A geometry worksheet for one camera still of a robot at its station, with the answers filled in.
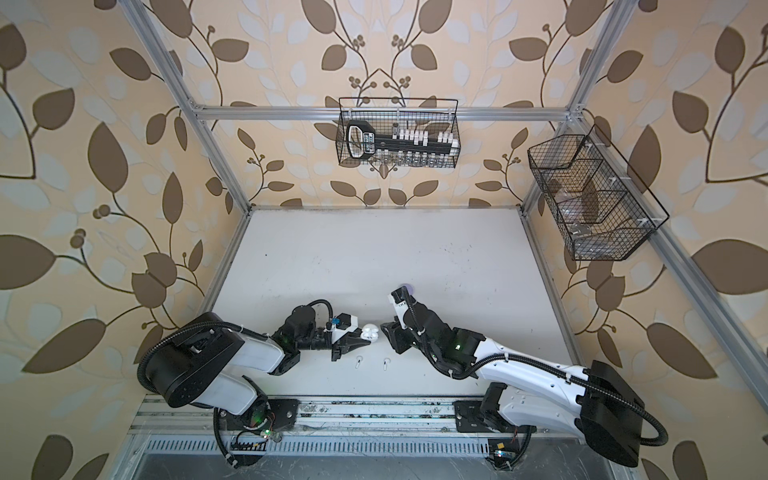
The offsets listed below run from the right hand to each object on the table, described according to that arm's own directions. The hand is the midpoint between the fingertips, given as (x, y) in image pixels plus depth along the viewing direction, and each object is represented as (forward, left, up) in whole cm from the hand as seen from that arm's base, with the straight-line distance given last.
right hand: (388, 324), depth 79 cm
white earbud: (-6, +9, -10) cm, 15 cm away
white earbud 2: (-6, +1, -11) cm, 12 cm away
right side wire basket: (+19, -55, +23) cm, 62 cm away
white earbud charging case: (-1, +5, -2) cm, 6 cm away
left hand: (-1, +7, -3) cm, 8 cm away
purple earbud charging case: (+18, -7, -12) cm, 23 cm away
